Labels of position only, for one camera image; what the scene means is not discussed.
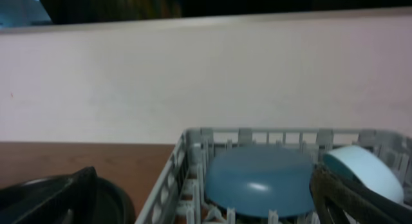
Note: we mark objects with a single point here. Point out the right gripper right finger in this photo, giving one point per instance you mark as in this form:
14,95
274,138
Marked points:
336,197

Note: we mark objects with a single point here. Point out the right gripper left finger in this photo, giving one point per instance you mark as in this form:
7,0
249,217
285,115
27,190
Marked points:
52,199

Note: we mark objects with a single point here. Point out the light blue bowl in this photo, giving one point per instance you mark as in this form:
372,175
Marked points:
356,163

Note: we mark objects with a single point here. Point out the dark blue plate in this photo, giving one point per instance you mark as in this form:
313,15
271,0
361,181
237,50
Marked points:
254,180

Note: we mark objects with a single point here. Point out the grey plastic dishwasher rack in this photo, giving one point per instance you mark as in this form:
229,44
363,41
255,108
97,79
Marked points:
178,191

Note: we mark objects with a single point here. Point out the round black serving tray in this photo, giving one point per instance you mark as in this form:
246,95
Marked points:
113,205

